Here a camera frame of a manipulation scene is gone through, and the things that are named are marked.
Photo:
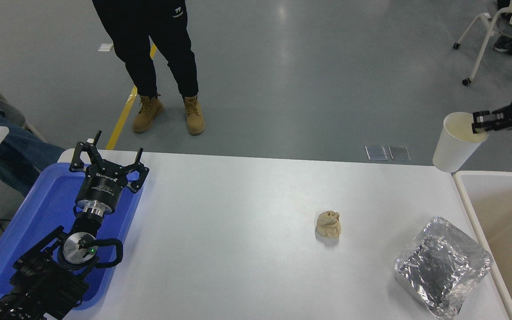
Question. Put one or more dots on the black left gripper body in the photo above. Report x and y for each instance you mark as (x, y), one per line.
(101, 187)

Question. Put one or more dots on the blue plastic tray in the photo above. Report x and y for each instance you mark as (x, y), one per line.
(47, 204)

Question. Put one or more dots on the silver foil tray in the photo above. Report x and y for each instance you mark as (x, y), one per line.
(442, 266)

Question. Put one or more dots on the clear floor plate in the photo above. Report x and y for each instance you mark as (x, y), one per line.
(376, 152)
(399, 153)

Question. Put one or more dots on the white paper scrap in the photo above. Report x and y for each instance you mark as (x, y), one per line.
(106, 47)

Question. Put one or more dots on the crumpled tan paper ball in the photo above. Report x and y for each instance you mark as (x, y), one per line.
(328, 223)

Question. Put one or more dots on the white paper cup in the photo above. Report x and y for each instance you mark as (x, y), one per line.
(451, 151)

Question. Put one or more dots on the white wheeled chair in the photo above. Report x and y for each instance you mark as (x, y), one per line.
(487, 31)

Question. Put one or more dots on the grey chair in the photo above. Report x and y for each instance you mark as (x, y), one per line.
(9, 114)

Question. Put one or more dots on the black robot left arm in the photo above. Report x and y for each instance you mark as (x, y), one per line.
(38, 280)

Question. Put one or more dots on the standing person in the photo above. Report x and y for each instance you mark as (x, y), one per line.
(149, 44)

